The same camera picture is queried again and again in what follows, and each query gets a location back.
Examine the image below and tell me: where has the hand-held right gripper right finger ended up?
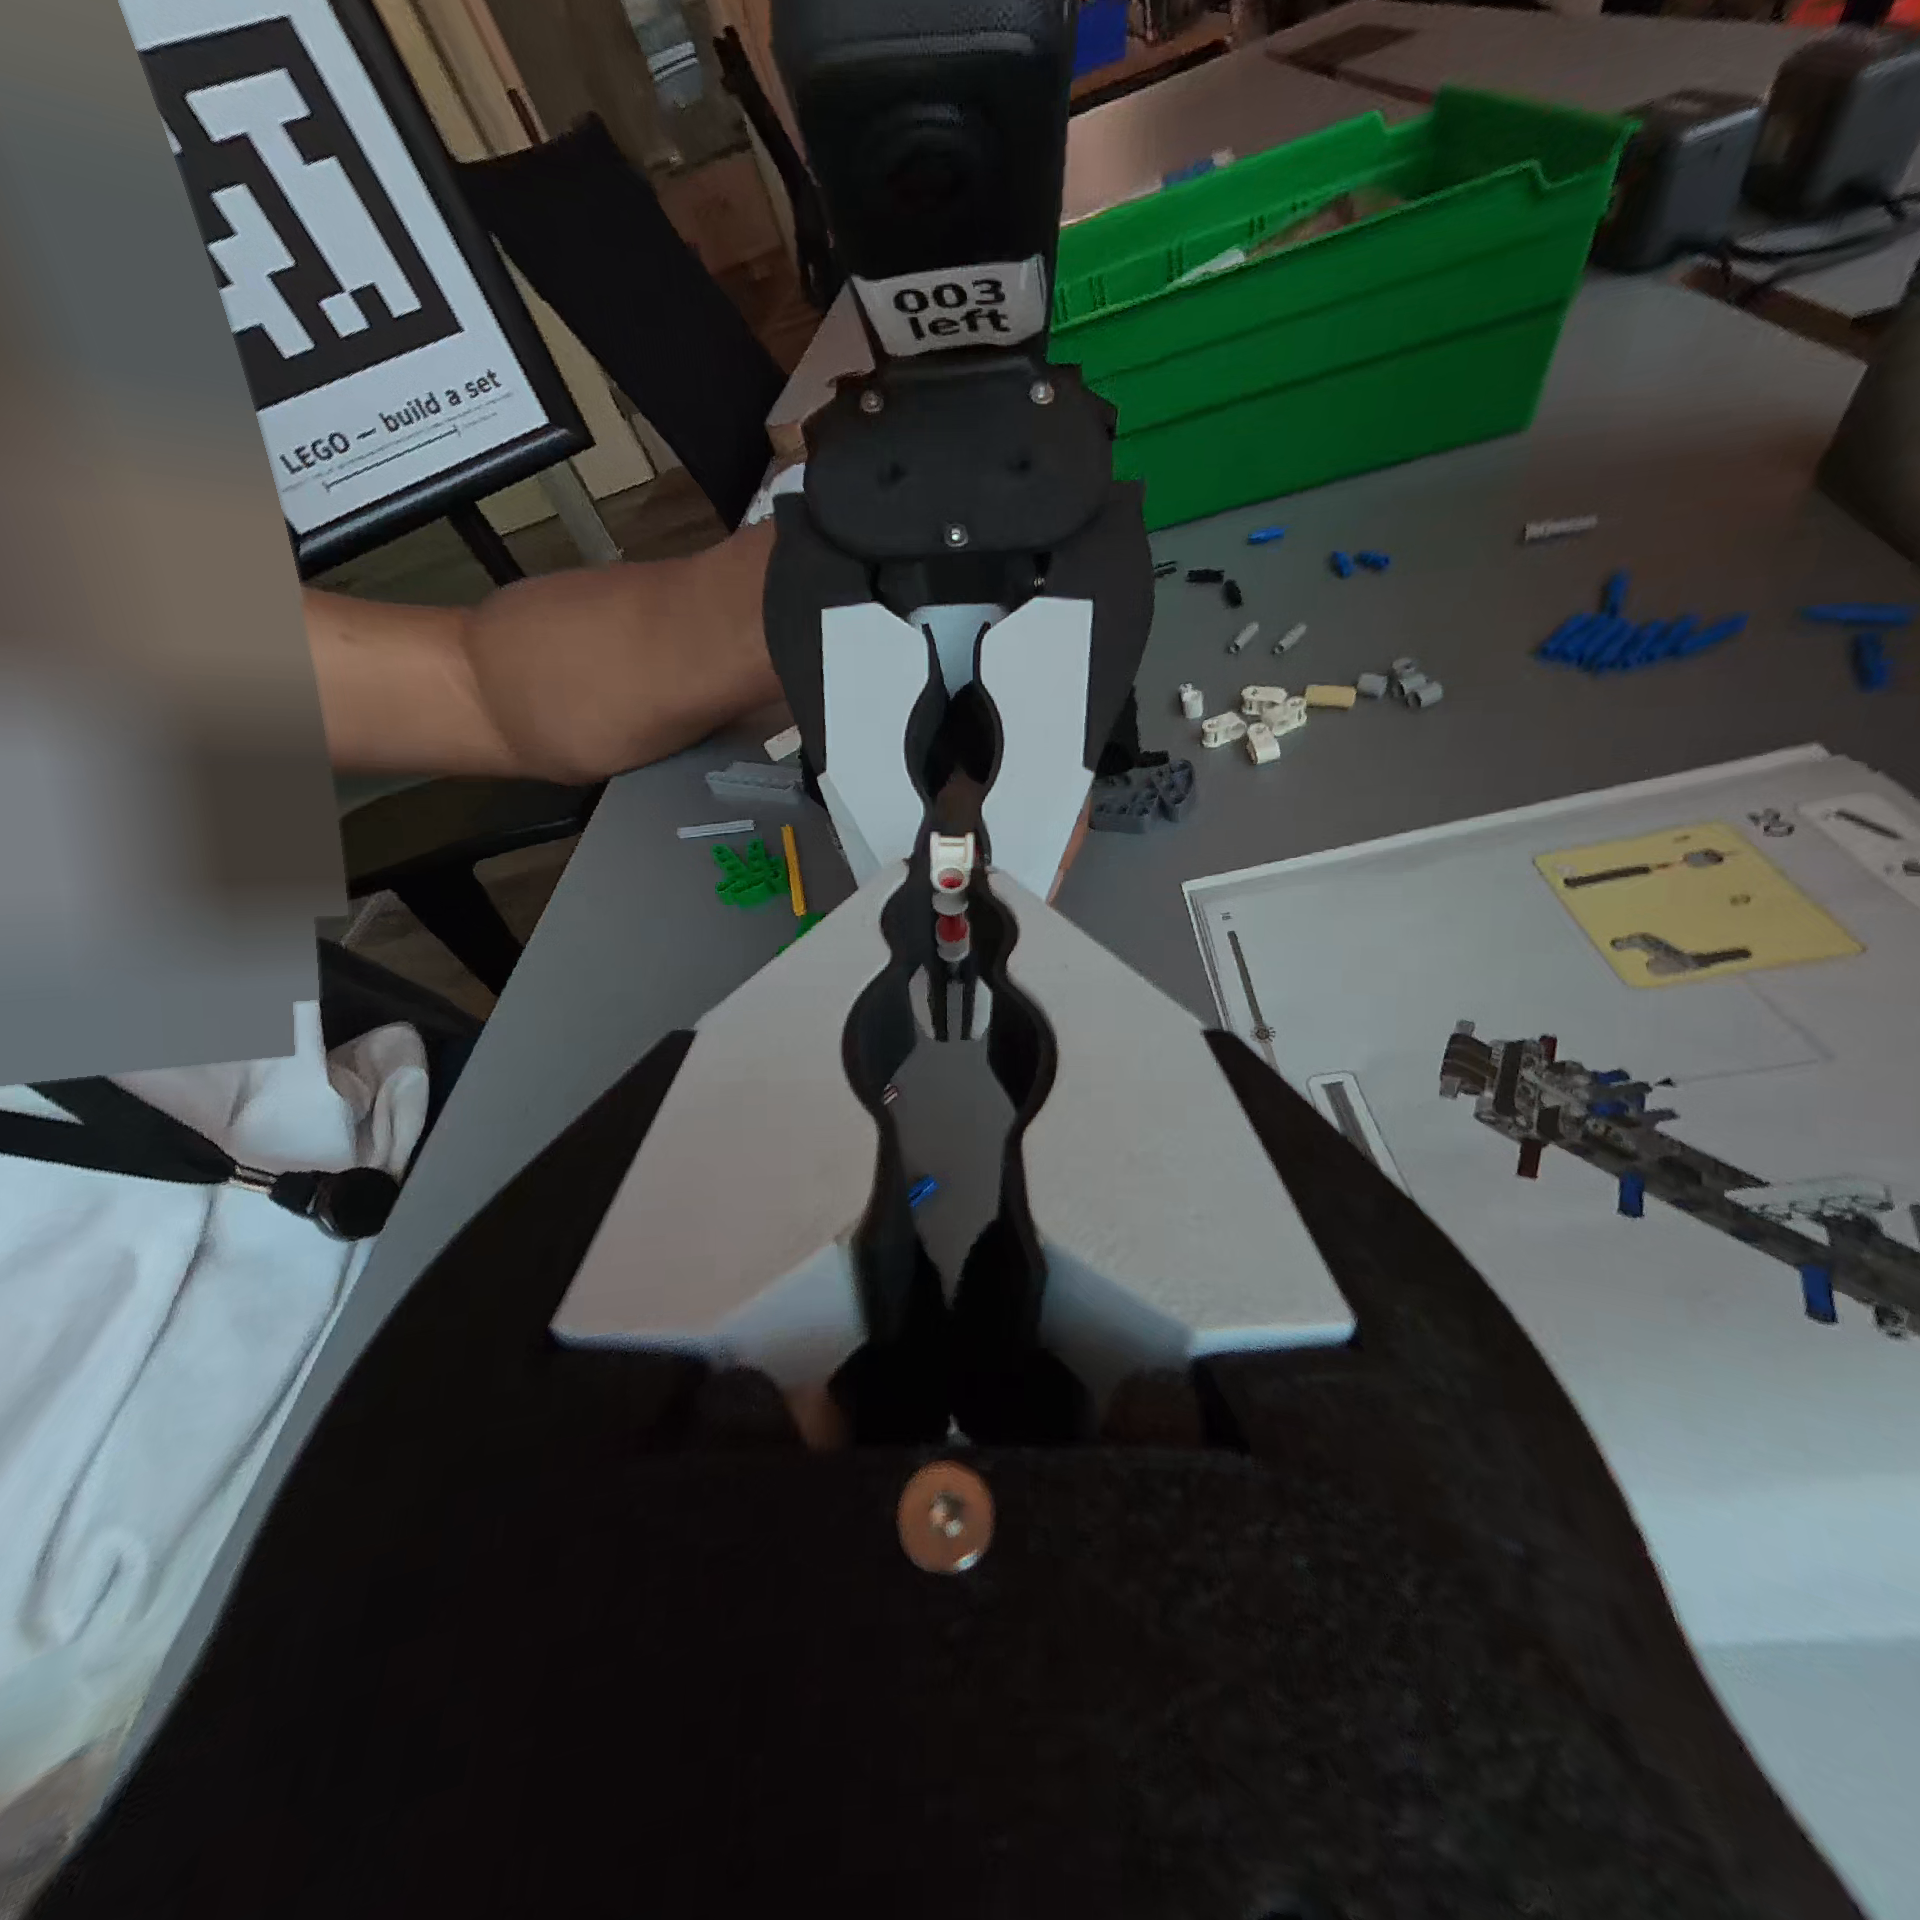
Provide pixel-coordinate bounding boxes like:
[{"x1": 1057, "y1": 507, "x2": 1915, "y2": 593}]
[{"x1": 947, "y1": 856, "x2": 1363, "y2": 1422}]

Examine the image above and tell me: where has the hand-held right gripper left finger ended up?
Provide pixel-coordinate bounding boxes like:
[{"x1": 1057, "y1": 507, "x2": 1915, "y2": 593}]
[{"x1": 551, "y1": 856, "x2": 954, "y2": 1422}]

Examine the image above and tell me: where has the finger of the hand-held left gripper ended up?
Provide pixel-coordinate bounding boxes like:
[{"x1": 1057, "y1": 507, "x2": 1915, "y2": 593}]
[
  {"x1": 816, "y1": 601, "x2": 951, "y2": 892},
  {"x1": 971, "y1": 597, "x2": 1099, "y2": 903}
]

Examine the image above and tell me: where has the red white lego axle assembly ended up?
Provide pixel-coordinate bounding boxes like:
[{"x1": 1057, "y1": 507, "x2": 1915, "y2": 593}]
[{"x1": 928, "y1": 830, "x2": 979, "y2": 1044}]

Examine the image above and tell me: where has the person's left forearm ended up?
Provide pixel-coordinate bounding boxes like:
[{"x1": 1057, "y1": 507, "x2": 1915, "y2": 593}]
[{"x1": 306, "y1": 524, "x2": 788, "y2": 785}]

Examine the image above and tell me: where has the dark grey lego panel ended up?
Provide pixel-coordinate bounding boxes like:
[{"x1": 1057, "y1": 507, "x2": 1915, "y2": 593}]
[{"x1": 1090, "y1": 759, "x2": 1199, "y2": 835}]

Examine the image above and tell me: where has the cluster of white lego connectors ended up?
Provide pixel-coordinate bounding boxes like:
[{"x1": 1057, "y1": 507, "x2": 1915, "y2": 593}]
[{"x1": 1174, "y1": 681, "x2": 1308, "y2": 771}]

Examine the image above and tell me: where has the lego instruction booklet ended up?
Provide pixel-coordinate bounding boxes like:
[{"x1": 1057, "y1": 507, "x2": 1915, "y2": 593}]
[{"x1": 1184, "y1": 742, "x2": 1920, "y2": 1920}]

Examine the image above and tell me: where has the pile of blue lego pins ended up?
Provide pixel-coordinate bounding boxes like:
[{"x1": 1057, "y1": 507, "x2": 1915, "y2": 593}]
[{"x1": 1532, "y1": 570, "x2": 1754, "y2": 673}]

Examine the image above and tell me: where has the black chair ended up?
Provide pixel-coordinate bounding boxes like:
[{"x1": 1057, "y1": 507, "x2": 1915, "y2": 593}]
[{"x1": 448, "y1": 111, "x2": 788, "y2": 526}]

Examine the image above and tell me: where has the green plastic bin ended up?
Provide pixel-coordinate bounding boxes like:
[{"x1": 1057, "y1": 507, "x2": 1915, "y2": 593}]
[{"x1": 1048, "y1": 84, "x2": 1643, "y2": 531}]

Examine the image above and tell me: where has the black framed marker sign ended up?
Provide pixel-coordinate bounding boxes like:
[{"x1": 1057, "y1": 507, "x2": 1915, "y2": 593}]
[{"x1": 115, "y1": 0, "x2": 600, "y2": 584}]

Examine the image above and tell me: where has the dark grey box device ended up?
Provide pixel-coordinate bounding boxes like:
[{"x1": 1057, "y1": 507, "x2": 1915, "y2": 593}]
[{"x1": 1748, "y1": 28, "x2": 1920, "y2": 219}]

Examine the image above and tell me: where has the black lanyard strap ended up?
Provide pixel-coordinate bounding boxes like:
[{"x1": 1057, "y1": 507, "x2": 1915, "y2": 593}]
[{"x1": 0, "y1": 1077, "x2": 406, "y2": 1243}]

